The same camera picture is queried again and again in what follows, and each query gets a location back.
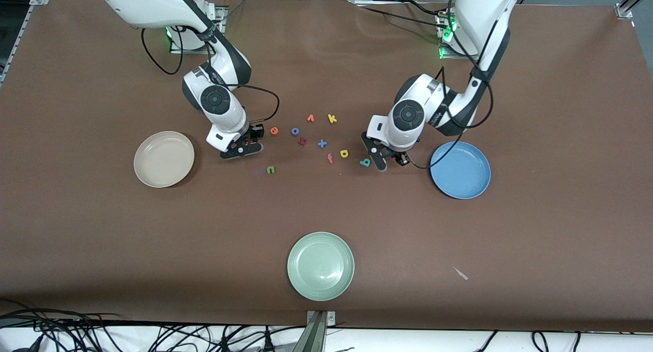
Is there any blue round plate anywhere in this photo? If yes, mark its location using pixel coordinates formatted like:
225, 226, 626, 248
430, 141, 492, 199

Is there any beige round plate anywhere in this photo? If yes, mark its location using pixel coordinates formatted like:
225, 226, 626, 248
134, 131, 195, 188

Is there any green round plate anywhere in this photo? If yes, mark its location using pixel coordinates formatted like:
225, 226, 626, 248
287, 232, 355, 301

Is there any brown table cover sheet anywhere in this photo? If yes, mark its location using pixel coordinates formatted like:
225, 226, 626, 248
0, 0, 653, 333

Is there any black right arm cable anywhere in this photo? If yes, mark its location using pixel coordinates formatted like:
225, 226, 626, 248
140, 26, 281, 133

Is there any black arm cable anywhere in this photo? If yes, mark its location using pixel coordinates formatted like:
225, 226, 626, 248
406, 0, 526, 170
140, 26, 281, 133

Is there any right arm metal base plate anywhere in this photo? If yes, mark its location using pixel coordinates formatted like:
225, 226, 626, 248
170, 5, 225, 55

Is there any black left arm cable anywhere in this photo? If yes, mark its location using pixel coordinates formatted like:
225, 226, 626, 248
406, 0, 526, 170

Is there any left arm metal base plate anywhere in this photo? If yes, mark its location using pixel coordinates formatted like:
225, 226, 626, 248
438, 10, 478, 61

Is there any black base power cable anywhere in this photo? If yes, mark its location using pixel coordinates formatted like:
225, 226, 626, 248
357, 0, 452, 30

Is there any grey metal table bracket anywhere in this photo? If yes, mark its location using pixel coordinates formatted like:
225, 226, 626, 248
305, 310, 337, 352

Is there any aluminium frame corner bracket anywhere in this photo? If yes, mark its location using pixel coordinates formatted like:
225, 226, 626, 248
614, 0, 653, 20

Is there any black floor cable tangle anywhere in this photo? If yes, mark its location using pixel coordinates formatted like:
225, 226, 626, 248
0, 298, 307, 352

